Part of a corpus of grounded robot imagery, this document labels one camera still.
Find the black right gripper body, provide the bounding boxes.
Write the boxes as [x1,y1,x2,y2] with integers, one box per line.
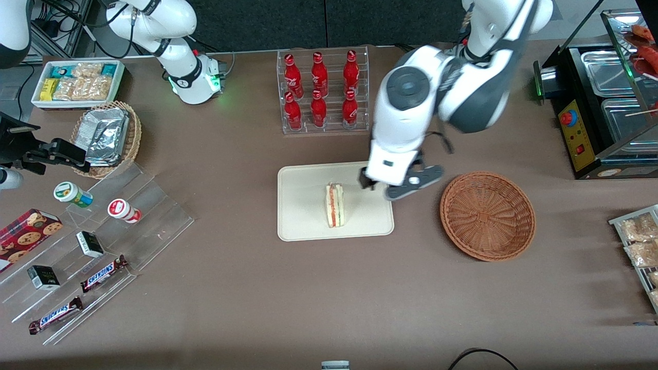
[0,112,42,175]

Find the triangular sandwich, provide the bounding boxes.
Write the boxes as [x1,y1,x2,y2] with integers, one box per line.
[325,182,345,229]

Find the tan wicker basket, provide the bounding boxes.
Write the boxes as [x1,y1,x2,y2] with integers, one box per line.
[69,100,142,179]

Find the cream plastic tray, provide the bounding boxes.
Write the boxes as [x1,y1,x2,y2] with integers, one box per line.
[277,160,395,242]

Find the brown round wicker basket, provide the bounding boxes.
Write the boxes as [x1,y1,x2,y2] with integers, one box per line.
[440,171,536,263]

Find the tray of packaged snacks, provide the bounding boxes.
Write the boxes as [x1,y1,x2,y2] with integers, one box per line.
[609,205,658,315]

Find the silver foil pack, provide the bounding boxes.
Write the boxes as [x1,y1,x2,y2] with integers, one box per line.
[85,149,123,167]
[82,107,130,156]

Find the green lid yogurt cup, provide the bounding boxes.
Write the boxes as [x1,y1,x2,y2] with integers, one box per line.
[53,181,94,209]

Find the clear nut snack bag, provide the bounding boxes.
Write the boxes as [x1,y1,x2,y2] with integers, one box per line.
[54,77,78,101]
[72,62,103,81]
[72,76,112,101]

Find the clear acrylic bottle rack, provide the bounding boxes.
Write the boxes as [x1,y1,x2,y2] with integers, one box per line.
[277,46,370,135]

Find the red cola bottle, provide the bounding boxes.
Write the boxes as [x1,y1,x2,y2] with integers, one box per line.
[312,51,328,97]
[342,89,359,129]
[284,91,302,131]
[284,53,304,98]
[310,90,327,128]
[343,50,360,96]

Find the red lid yogurt cup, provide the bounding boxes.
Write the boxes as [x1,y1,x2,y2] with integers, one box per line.
[107,198,142,224]

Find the white rectangular snack bin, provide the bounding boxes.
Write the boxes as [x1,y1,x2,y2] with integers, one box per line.
[31,59,125,111]

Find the red plaid cookie box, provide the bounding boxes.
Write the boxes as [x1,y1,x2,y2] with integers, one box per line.
[0,208,63,273]

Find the small black box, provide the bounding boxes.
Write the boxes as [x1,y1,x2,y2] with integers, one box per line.
[27,265,61,291]
[76,231,105,258]

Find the clear acrylic stepped display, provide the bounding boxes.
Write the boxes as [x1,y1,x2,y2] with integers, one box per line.
[0,162,195,346]

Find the snickers chocolate bar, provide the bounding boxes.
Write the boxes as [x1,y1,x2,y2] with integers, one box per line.
[28,296,84,336]
[80,255,129,293]

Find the black food warmer machine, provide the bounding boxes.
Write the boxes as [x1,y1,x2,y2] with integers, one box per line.
[532,8,658,180]

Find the steel warmer pan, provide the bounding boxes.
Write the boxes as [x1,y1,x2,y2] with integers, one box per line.
[600,98,658,145]
[580,50,632,99]

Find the red sausages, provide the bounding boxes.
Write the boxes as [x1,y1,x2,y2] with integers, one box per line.
[625,23,658,76]

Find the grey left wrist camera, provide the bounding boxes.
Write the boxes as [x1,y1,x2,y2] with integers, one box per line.
[384,164,444,201]

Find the aluminium frame rack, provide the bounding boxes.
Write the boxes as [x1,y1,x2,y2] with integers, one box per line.
[30,0,94,58]

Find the black table cable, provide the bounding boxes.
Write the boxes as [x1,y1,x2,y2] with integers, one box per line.
[447,348,520,370]

